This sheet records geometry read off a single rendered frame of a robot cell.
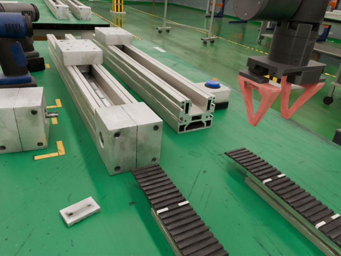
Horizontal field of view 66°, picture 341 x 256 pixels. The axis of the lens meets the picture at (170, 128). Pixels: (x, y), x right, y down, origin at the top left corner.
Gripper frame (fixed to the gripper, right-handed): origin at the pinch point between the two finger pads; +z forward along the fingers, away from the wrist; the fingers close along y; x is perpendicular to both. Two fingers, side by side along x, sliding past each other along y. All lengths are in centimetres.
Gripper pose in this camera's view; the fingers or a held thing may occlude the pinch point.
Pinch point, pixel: (270, 116)
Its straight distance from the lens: 46.1
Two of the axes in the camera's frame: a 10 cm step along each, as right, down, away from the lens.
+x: 4.9, 4.5, -7.5
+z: -0.9, 8.8, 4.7
